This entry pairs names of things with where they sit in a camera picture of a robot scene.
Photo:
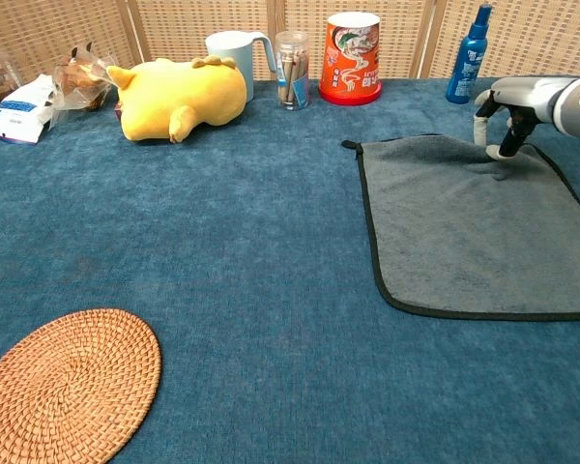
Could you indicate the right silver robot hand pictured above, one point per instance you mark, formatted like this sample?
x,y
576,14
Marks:
x,y
527,94

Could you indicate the grey and blue microfibre towel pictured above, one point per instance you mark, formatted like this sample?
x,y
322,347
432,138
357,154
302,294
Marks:
x,y
464,232

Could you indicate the wicker folding screen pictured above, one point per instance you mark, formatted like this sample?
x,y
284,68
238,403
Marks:
x,y
536,38

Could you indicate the blue spray bottle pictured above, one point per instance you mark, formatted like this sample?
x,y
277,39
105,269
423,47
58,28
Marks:
x,y
469,63

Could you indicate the orange instant noodle cup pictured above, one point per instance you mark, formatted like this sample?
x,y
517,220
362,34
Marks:
x,y
350,58

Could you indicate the clear jar of sticks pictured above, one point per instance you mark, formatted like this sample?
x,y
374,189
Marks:
x,y
292,72

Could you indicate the light blue plastic mug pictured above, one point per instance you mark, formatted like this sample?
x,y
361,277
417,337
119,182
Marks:
x,y
232,48

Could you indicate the blue plush tablecloth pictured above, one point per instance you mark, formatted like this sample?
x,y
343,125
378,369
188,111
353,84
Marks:
x,y
246,241

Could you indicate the yellow plush toy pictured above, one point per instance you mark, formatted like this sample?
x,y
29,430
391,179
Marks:
x,y
183,96

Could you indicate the small red box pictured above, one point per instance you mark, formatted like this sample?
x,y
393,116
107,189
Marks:
x,y
119,112

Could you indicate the clear bag of pastry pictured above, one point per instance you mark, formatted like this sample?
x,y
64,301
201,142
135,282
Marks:
x,y
79,79

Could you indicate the white snack bag blue label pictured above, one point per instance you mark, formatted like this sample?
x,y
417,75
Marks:
x,y
14,113

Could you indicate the round woven rattan placemat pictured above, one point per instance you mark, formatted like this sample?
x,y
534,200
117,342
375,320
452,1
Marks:
x,y
67,386

